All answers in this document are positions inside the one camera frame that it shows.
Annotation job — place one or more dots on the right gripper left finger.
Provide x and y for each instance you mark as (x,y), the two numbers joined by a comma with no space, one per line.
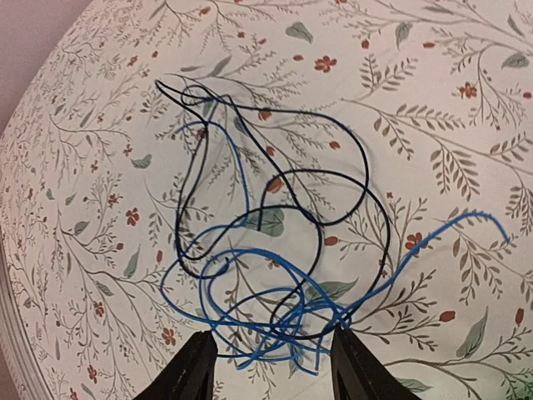
(190,373)

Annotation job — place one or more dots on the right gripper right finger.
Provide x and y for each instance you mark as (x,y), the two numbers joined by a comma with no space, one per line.
(358,375)

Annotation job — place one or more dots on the floral table mat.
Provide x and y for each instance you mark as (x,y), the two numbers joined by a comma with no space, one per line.
(357,139)

